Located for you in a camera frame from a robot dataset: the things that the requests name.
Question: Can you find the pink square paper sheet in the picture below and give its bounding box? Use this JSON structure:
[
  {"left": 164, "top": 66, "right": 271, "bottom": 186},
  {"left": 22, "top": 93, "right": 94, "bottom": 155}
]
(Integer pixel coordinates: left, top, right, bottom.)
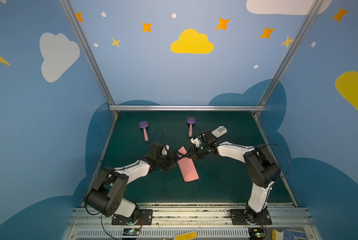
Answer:
[{"left": 178, "top": 158, "right": 199, "bottom": 182}]

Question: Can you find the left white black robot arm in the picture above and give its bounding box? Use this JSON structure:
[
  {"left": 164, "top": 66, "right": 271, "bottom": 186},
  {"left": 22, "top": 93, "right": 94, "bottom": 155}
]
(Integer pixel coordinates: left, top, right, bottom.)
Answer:
[{"left": 84, "top": 142, "right": 179, "bottom": 224}]

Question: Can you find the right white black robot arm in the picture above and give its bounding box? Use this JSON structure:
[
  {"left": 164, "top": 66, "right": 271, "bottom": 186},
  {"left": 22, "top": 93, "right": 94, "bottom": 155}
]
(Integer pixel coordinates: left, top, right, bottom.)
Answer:
[{"left": 175, "top": 131, "right": 281, "bottom": 224}]

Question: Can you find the white small plastic device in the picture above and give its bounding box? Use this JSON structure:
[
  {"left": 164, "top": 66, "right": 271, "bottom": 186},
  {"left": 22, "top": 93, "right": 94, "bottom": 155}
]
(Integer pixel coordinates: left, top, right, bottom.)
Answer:
[{"left": 211, "top": 126, "right": 227, "bottom": 139}]

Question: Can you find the right purple pink spatula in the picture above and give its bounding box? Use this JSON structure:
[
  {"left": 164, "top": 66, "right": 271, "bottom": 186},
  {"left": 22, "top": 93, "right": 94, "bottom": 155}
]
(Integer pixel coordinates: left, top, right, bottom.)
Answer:
[{"left": 187, "top": 117, "right": 196, "bottom": 138}]

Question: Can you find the purple pink spatula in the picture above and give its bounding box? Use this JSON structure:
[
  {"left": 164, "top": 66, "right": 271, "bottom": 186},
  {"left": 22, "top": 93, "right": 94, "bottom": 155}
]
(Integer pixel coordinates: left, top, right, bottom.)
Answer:
[
  {"left": 139, "top": 121, "right": 149, "bottom": 142},
  {"left": 187, "top": 117, "right": 196, "bottom": 138}
]

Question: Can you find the left purple pink spatula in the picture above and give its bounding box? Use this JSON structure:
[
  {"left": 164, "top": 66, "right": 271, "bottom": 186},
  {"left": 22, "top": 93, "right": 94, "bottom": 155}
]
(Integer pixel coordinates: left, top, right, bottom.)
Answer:
[{"left": 139, "top": 121, "right": 149, "bottom": 142}]

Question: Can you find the yellow glove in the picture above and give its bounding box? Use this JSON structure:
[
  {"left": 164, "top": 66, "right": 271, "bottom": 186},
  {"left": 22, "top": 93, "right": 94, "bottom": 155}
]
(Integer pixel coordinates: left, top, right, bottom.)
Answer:
[{"left": 173, "top": 231, "right": 197, "bottom": 240}]

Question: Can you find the left green circuit board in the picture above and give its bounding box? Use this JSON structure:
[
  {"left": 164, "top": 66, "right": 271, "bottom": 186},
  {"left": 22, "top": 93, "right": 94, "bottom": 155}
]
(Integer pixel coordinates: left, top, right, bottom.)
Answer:
[{"left": 123, "top": 228, "right": 141, "bottom": 237}]

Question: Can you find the green circuit board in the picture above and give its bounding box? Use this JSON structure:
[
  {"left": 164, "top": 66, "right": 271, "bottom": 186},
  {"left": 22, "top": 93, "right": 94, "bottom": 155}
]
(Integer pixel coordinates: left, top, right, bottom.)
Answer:
[
  {"left": 248, "top": 228, "right": 267, "bottom": 240},
  {"left": 123, "top": 228, "right": 141, "bottom": 237}
]

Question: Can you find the right green circuit board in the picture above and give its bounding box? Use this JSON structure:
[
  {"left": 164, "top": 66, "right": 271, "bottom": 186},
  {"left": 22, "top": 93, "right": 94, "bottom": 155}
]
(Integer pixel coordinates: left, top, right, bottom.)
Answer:
[{"left": 248, "top": 228, "right": 267, "bottom": 240}]

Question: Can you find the blue white glove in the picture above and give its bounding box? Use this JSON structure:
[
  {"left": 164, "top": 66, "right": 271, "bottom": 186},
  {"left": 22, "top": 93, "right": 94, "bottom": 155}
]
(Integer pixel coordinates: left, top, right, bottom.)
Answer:
[{"left": 271, "top": 229, "right": 307, "bottom": 240}]

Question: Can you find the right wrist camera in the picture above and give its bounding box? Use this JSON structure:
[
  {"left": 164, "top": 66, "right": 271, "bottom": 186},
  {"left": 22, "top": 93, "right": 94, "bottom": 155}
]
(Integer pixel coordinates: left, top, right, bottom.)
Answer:
[{"left": 190, "top": 137, "right": 201, "bottom": 148}]

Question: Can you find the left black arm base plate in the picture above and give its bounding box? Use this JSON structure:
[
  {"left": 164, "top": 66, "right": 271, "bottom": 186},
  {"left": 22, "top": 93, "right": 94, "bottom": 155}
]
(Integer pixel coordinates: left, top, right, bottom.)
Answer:
[{"left": 112, "top": 209, "right": 153, "bottom": 226}]

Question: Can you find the right aluminium frame post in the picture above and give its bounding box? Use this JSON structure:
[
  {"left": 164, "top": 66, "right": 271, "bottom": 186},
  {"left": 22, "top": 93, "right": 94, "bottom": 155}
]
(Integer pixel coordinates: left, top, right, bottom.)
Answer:
[{"left": 253, "top": 0, "right": 324, "bottom": 119}]

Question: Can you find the aluminium frame post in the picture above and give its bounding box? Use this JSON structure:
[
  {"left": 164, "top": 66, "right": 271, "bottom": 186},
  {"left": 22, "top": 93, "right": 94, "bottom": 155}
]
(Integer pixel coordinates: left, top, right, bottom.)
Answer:
[
  {"left": 59, "top": 0, "right": 115, "bottom": 107},
  {"left": 253, "top": 0, "right": 324, "bottom": 119}
]

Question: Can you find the aluminium front rail base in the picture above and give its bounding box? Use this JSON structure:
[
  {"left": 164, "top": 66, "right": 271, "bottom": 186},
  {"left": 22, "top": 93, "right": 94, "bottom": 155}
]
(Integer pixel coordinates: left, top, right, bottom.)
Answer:
[{"left": 62, "top": 203, "right": 321, "bottom": 240}]

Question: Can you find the horizontal aluminium frame bar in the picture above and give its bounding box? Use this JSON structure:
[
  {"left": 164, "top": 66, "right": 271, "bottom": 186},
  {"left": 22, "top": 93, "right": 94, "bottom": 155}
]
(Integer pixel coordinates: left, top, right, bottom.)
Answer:
[{"left": 109, "top": 105, "right": 266, "bottom": 112}]

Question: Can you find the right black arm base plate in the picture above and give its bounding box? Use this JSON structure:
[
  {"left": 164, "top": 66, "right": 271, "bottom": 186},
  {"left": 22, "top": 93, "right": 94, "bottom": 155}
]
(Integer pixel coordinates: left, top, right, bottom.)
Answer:
[{"left": 228, "top": 209, "right": 272, "bottom": 225}]

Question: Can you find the left aluminium frame post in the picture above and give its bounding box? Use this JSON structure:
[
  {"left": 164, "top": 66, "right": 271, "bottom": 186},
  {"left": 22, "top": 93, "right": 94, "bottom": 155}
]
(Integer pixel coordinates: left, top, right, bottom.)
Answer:
[{"left": 59, "top": 0, "right": 115, "bottom": 107}]

